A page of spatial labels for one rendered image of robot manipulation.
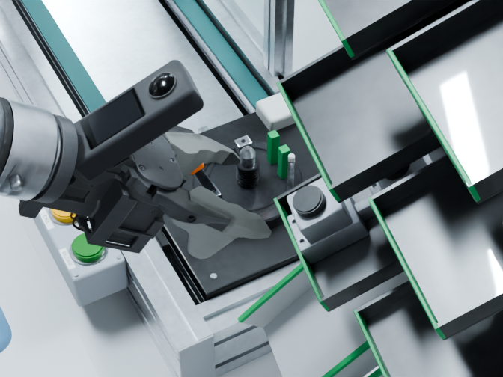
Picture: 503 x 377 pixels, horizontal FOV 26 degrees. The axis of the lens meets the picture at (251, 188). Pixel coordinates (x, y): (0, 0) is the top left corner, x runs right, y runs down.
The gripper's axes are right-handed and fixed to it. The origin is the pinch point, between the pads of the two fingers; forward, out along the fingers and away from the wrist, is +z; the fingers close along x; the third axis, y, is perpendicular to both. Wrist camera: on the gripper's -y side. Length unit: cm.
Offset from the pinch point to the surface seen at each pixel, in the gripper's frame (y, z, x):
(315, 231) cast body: 0.7, 7.1, 2.9
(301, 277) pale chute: 13.7, 18.7, -4.6
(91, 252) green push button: 33.2, 7.7, -22.8
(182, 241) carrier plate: 27.0, 16.8, -21.1
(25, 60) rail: 34, 7, -61
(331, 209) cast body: -2.0, 7.2, 2.5
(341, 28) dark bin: -20.7, -8.5, 5.8
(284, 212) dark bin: 4.5, 9.0, -3.5
